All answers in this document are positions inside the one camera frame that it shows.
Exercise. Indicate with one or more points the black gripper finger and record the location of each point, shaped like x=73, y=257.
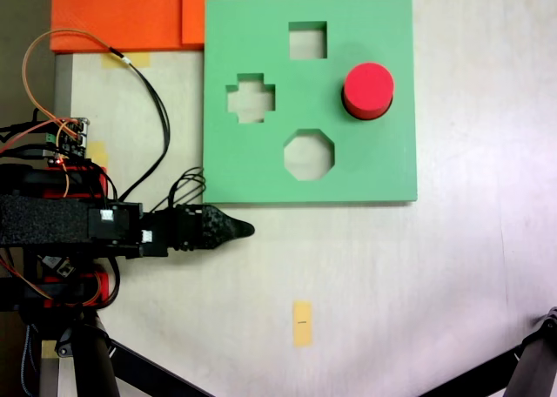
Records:
x=222, y=228

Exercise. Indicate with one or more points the red cylinder block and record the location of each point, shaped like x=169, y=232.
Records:
x=370, y=88

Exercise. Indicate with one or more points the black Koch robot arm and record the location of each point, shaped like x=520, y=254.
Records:
x=43, y=218

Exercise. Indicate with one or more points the large orange flat block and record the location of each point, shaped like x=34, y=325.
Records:
x=113, y=14

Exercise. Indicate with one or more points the small yellow tape piece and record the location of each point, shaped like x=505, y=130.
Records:
x=48, y=349
x=99, y=153

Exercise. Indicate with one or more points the long yellow tape strip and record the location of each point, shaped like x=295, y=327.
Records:
x=303, y=325

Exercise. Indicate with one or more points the small circuit board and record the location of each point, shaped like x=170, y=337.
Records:
x=69, y=140

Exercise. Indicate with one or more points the wide yellow tape piece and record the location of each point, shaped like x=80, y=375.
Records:
x=139, y=59

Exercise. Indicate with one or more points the green shape sorter board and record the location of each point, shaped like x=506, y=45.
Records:
x=261, y=44

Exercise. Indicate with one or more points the notched black tripod leg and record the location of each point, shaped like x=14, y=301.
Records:
x=539, y=353

